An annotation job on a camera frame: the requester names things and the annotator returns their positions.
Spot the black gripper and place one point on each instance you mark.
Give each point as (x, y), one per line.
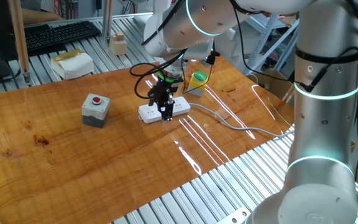
(163, 92)

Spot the black computer keyboard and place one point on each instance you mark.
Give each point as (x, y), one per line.
(61, 34)

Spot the white tissue pack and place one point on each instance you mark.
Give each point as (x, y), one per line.
(73, 65)

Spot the upright aluminium post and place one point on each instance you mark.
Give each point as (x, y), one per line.
(107, 18)

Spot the green mushroom button yellow box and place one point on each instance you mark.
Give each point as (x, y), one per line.
(197, 84)

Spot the person's bare forearm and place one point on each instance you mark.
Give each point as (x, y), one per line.
(39, 17)

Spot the glossy wood-grain mat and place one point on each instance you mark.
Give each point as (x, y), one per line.
(89, 161)

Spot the wooden stick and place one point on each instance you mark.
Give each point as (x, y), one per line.
(288, 95)

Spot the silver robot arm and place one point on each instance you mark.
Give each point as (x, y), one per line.
(322, 124)

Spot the wooden block puzzle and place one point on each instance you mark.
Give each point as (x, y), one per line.
(118, 45)

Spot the white four-socket power strip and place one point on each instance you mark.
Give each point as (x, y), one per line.
(180, 107)

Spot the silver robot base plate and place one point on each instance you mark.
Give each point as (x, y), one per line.
(235, 217)

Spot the wooden post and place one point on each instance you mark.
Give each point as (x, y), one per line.
(19, 37)

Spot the red push button grey box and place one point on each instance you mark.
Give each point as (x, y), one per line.
(95, 110)

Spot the white metal shelf rack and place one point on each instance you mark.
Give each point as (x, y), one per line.
(258, 53)

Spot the brown cardboard box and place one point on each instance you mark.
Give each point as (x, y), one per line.
(273, 82)

